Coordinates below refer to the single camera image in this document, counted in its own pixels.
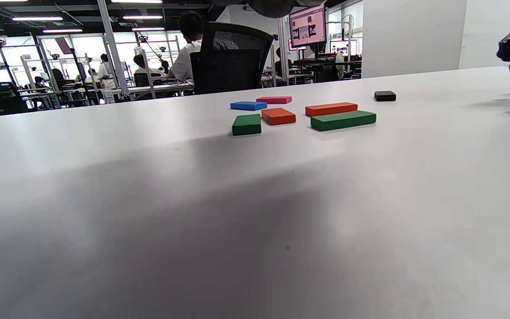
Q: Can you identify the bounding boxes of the pink domino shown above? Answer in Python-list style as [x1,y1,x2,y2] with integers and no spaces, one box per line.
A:
[256,96,293,105]

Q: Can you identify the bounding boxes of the person's left hand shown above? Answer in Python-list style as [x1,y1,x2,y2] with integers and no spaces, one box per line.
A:
[211,0,328,19]

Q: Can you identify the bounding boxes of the green domino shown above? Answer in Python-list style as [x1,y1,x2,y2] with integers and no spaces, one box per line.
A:
[232,114,262,136]
[310,110,377,132]

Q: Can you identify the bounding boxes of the black standing desk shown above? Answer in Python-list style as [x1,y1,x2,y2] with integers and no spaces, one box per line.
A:
[293,55,362,84]

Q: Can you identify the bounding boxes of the orange domino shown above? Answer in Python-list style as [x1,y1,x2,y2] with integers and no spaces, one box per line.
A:
[262,108,297,126]
[305,102,358,117]

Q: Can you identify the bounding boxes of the light blue domino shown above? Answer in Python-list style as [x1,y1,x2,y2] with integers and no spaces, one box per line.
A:
[230,101,268,111]

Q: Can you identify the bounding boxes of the computer monitor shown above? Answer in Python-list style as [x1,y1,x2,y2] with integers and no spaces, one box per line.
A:
[289,4,328,48]

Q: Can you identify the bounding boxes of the black mesh office chair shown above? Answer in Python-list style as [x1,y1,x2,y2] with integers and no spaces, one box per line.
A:
[190,22,274,95]

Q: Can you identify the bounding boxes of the metal frame pole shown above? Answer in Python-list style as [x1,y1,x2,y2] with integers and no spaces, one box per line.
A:
[97,0,130,97]
[277,17,289,86]

